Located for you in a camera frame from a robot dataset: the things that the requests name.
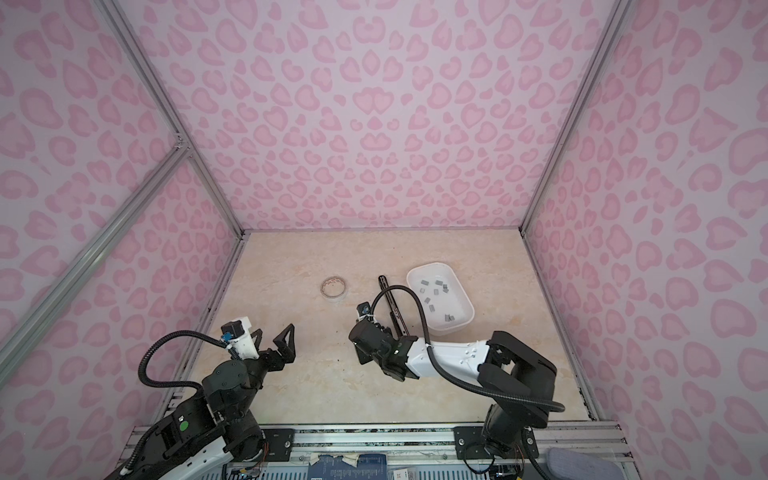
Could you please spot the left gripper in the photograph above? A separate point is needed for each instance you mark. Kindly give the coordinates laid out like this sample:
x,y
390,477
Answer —
x,y
277,363

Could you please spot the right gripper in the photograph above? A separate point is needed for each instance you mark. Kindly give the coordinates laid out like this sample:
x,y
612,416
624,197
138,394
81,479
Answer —
x,y
362,358

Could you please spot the black stapler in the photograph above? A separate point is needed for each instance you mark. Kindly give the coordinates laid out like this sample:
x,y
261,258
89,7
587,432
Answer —
x,y
396,317

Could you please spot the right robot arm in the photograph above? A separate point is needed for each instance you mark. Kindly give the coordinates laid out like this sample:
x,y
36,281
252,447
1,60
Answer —
x,y
519,381

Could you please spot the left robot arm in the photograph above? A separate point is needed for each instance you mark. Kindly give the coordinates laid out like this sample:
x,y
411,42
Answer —
x,y
215,425

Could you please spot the clear tape roll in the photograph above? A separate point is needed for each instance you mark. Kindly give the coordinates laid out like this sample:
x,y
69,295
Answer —
x,y
333,288

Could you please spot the white plastic tray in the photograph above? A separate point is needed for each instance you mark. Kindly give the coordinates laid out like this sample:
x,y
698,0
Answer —
x,y
455,302

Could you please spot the grey cloth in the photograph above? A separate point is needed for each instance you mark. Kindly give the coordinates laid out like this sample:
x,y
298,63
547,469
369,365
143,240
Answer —
x,y
570,465

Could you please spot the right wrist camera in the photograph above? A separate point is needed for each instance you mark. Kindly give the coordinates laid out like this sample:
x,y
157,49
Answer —
x,y
364,312

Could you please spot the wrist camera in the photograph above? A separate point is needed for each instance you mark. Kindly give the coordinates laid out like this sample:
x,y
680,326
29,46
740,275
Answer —
x,y
236,335
364,312

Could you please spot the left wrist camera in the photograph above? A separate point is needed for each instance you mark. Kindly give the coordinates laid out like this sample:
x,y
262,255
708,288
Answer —
x,y
236,335

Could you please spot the blue box on rail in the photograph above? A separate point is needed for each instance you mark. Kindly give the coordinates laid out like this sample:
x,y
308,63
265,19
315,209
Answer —
x,y
348,467

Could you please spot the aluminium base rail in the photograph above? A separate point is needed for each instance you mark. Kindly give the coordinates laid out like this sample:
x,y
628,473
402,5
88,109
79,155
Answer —
x,y
432,450

